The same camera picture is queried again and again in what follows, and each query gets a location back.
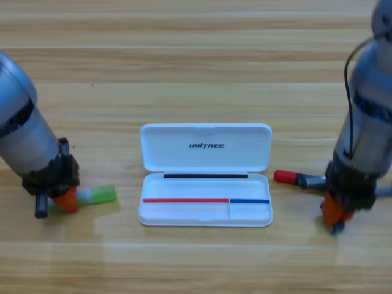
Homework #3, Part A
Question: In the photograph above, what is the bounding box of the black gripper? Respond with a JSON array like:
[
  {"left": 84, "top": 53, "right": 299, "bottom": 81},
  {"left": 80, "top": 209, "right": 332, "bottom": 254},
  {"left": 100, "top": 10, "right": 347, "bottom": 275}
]
[
  {"left": 322, "top": 158, "right": 392, "bottom": 227},
  {"left": 21, "top": 137, "right": 81, "bottom": 219}
]

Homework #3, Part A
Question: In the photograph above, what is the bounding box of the green and white glue stick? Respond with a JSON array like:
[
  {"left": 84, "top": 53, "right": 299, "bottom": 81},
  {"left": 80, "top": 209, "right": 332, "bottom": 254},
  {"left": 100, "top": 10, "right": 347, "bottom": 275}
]
[{"left": 47, "top": 184, "right": 118, "bottom": 214}]

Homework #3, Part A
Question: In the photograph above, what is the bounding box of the black marker with red cap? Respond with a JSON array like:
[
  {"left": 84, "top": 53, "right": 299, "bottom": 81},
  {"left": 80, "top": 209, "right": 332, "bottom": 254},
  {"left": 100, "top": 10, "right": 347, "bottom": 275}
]
[{"left": 273, "top": 169, "right": 328, "bottom": 191}]

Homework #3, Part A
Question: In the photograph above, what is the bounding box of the white Unitree pencil case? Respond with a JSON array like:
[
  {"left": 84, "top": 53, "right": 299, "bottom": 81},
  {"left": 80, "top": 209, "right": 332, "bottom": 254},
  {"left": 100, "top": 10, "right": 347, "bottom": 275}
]
[{"left": 138, "top": 122, "right": 273, "bottom": 228}]

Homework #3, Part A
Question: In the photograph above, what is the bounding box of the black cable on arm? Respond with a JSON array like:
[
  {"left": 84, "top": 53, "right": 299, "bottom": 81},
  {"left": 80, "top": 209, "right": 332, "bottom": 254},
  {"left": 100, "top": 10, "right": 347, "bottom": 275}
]
[{"left": 343, "top": 29, "right": 392, "bottom": 157}]

